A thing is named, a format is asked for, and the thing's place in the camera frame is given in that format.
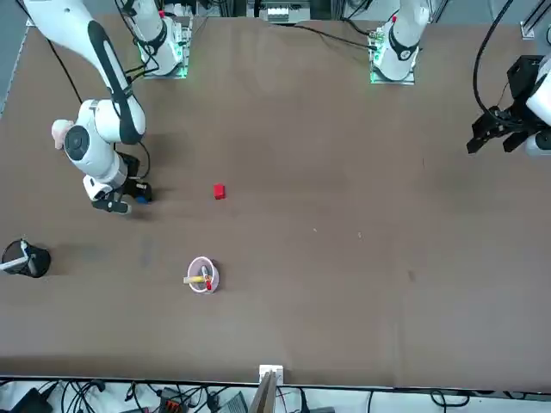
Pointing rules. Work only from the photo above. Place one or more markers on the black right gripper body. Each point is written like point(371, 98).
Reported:
point(133, 170)

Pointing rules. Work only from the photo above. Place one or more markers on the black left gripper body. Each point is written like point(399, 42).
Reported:
point(514, 86)

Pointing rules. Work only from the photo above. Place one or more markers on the blue magnetic block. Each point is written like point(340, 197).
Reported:
point(141, 200)

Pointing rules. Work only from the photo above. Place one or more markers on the red magnetic block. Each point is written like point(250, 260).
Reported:
point(219, 192)

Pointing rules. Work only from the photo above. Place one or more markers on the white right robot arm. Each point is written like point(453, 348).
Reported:
point(99, 125)

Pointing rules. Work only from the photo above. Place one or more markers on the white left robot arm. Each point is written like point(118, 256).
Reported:
point(402, 38)

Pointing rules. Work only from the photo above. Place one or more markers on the pink plush toy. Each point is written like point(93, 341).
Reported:
point(59, 131)

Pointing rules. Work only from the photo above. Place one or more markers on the black pen cup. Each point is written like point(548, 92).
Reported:
point(41, 262)

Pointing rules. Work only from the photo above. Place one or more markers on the yellow stick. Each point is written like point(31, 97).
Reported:
point(196, 279)

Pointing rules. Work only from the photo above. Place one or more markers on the clear plastic cup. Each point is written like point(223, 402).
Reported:
point(215, 269)

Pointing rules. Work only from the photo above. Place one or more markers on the blue-capped white marker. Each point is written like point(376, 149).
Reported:
point(13, 264)

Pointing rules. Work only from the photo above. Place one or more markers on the red-capped white marker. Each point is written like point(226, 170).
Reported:
point(208, 285)

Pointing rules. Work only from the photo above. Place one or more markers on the green-lit circuit board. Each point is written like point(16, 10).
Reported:
point(378, 39)
point(183, 32)

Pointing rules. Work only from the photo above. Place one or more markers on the black orange connector device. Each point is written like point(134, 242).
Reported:
point(171, 405)

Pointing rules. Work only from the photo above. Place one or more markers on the white power strip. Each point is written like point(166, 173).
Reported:
point(275, 13)

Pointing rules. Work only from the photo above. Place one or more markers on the black power adapter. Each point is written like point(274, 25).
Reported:
point(32, 402)

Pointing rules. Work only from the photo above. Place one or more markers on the silver corner bracket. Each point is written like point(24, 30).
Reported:
point(528, 30)

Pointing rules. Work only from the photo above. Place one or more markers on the white post bracket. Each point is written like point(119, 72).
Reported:
point(279, 372)

